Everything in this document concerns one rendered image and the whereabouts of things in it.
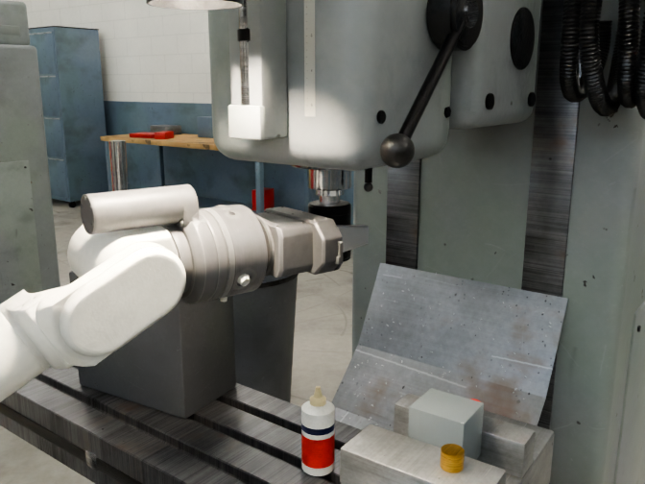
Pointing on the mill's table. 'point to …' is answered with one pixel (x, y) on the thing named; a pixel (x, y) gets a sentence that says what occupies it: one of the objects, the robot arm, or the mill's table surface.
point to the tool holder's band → (329, 208)
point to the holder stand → (173, 360)
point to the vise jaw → (405, 462)
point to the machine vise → (502, 445)
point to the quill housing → (341, 84)
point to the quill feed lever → (446, 13)
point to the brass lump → (452, 458)
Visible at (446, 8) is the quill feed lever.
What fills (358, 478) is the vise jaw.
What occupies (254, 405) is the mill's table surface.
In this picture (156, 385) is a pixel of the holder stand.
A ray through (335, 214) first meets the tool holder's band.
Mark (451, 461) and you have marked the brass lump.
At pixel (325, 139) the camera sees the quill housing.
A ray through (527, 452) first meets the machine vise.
